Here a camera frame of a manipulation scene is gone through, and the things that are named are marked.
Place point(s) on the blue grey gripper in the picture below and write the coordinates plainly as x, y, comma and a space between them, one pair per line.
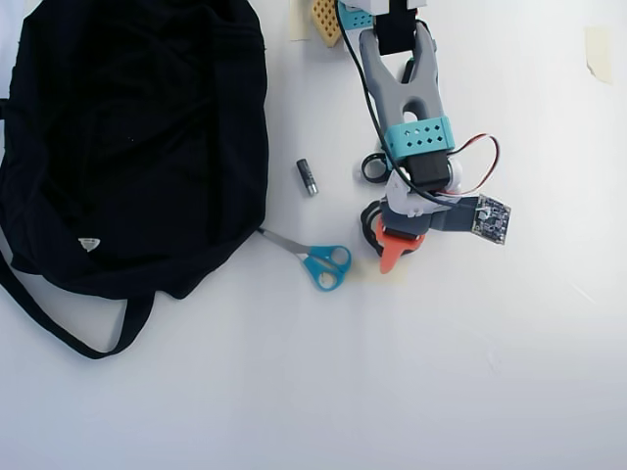
403, 232

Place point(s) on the white teal grey robot arm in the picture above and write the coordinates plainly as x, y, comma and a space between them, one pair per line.
416, 98

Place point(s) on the black fabric bag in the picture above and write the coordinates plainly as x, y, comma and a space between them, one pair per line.
122, 147

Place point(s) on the wide beige tape strip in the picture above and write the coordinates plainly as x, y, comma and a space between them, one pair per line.
362, 271

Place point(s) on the narrow beige tape strip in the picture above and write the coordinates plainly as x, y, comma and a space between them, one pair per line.
300, 19

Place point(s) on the torn beige tape piece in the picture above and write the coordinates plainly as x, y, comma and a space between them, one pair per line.
600, 54

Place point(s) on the camera circuit board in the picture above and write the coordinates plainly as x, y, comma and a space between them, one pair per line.
491, 219

